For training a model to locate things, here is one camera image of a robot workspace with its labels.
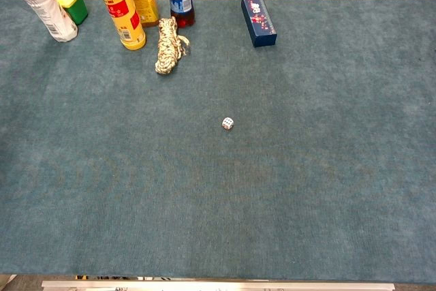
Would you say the white cylindrical canister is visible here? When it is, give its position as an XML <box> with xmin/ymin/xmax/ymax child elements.
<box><xmin>3</xmin><ymin>0</ymin><xmax>79</xmax><ymax>43</ymax></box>

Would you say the dark blue rectangular box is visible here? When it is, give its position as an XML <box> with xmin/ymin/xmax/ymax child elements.
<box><xmin>240</xmin><ymin>0</ymin><xmax>278</xmax><ymax>48</ymax></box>

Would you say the yellow bottle with red label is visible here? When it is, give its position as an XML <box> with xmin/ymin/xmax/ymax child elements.
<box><xmin>91</xmin><ymin>0</ymin><xmax>147</xmax><ymax>50</ymax></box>

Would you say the teal felt table cloth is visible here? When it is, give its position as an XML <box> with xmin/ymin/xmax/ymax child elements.
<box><xmin>0</xmin><ymin>0</ymin><xmax>436</xmax><ymax>280</ymax></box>

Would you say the coiled beige braided rope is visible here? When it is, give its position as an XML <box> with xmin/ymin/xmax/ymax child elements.
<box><xmin>155</xmin><ymin>16</ymin><xmax>191</xmax><ymax>76</ymax></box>

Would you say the green box with yellow lid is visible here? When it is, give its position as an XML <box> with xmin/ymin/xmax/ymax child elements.
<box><xmin>49</xmin><ymin>0</ymin><xmax>89</xmax><ymax>26</ymax></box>

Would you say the aluminium frame rail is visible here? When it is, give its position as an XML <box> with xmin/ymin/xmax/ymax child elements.
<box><xmin>41</xmin><ymin>279</ymin><xmax>396</xmax><ymax>291</ymax></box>

